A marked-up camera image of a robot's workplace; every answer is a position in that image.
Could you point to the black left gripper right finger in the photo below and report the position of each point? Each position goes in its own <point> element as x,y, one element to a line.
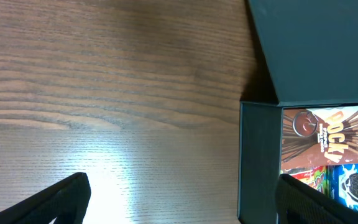
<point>297,202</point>

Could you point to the brown Pocky box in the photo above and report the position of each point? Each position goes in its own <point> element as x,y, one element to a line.
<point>314,137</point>

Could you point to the colourful gummy candy bag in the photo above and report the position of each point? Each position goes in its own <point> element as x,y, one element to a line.
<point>315,177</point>

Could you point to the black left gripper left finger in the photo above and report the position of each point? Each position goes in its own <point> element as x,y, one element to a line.
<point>65,202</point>

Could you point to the dark green gift box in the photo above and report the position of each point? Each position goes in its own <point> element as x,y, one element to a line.
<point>308,58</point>

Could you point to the blue Oreo pack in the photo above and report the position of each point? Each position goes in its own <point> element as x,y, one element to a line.
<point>342,185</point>

